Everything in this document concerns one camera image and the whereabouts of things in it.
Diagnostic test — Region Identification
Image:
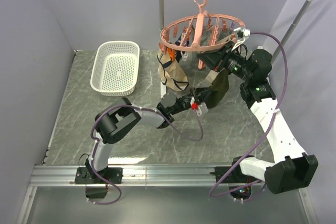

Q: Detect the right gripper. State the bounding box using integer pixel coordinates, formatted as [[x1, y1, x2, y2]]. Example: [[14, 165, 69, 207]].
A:
[[197, 41, 252, 82]]

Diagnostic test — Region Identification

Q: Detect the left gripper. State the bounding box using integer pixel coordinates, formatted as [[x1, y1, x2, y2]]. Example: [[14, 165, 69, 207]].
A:
[[170, 86, 215, 115]]

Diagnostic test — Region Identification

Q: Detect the olive green underwear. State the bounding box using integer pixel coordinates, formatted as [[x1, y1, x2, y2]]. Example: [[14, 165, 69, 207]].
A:
[[206, 69, 230, 109]]

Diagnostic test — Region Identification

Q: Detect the pink round clip hanger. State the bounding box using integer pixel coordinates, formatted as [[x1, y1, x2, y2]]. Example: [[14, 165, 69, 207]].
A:
[[158, 0, 250, 68]]

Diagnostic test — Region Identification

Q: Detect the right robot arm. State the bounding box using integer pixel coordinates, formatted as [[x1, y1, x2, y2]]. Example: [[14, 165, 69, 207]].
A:
[[197, 47, 318, 197]]

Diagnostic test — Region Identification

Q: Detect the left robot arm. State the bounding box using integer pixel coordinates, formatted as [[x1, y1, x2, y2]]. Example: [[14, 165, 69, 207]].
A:
[[85, 88, 215, 183]]

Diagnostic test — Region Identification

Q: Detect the grey striped hanging underwear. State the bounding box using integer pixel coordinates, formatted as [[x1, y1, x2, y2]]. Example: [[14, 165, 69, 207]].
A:
[[198, 27, 237, 51]]

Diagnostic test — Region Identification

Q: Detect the navy hanging underwear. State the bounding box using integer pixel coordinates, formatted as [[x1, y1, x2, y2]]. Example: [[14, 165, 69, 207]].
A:
[[174, 31, 190, 47]]

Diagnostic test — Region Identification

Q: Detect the beige hanging underwear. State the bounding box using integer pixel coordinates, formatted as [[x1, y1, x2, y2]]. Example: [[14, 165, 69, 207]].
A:
[[156, 48, 189, 91]]

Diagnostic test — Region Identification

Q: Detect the white plastic basket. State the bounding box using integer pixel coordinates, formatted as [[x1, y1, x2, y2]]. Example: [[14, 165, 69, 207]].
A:
[[90, 41, 140, 97]]

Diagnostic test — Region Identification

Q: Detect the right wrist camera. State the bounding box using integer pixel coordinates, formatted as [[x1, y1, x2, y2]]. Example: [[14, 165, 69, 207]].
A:
[[231, 27, 251, 51]]

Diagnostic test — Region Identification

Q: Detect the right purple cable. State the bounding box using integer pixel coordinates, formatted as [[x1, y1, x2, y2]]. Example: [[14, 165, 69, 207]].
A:
[[208, 32, 289, 199]]

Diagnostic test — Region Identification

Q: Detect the purple cable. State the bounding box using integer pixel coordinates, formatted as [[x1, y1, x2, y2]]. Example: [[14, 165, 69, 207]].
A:
[[208, 32, 289, 199], [90, 104, 205, 206]]

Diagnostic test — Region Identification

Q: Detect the aluminium rail frame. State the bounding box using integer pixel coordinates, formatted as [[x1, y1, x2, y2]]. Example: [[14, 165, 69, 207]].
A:
[[19, 51, 317, 223]]

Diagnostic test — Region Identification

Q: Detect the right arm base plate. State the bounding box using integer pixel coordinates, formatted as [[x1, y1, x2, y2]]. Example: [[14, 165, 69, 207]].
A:
[[211, 166, 256, 184]]

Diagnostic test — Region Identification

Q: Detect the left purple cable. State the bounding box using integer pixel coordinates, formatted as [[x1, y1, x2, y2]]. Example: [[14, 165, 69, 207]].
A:
[[90, 104, 205, 206]]

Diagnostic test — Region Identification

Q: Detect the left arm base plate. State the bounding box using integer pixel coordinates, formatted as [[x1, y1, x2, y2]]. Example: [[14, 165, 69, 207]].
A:
[[74, 167, 123, 185]]

